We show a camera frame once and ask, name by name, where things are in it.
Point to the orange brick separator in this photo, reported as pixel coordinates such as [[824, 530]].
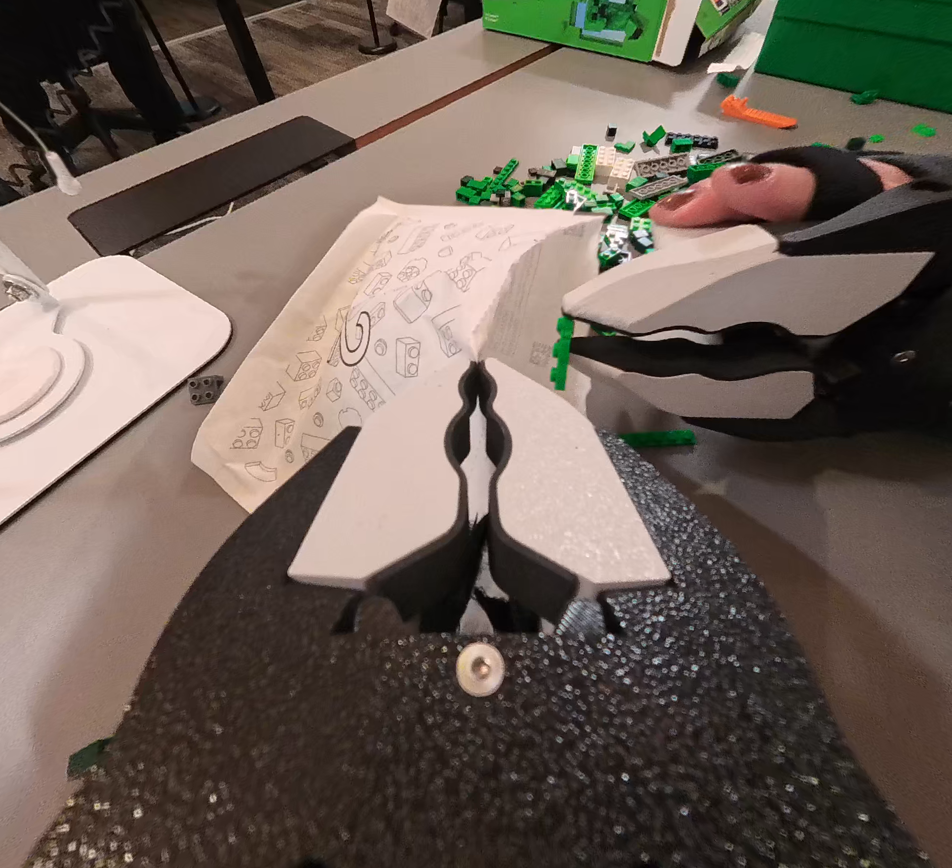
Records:
[[751, 110]]

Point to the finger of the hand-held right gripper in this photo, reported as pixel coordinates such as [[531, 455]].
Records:
[[706, 280], [706, 381]]

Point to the white book stand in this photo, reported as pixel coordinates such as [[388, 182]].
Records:
[[149, 347]]

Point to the pile of green toy bricks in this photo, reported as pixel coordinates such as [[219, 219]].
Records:
[[550, 195]]

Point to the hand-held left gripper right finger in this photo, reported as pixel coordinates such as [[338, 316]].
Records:
[[573, 511]]

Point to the black table frame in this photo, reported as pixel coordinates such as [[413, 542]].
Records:
[[238, 27]]

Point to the narrow green toy plate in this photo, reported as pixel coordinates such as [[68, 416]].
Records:
[[559, 362]]

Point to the person's right hand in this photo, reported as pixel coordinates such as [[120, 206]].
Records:
[[729, 195]]

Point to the white printed paper bag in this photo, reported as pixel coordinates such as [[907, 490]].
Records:
[[357, 302]]

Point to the long thin green plate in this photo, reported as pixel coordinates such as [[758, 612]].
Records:
[[658, 439]]

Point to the grey desk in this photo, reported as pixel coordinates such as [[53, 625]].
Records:
[[818, 548]]

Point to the green plastic storage bins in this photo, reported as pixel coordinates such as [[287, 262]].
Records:
[[855, 12]]

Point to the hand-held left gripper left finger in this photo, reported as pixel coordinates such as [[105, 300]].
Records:
[[387, 503]]

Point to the black desk panel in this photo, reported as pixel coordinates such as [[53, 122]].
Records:
[[208, 183]]

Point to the dark grey slope brick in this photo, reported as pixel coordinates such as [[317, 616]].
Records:
[[206, 392]]

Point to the white paper slip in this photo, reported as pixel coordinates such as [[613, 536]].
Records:
[[744, 53]]

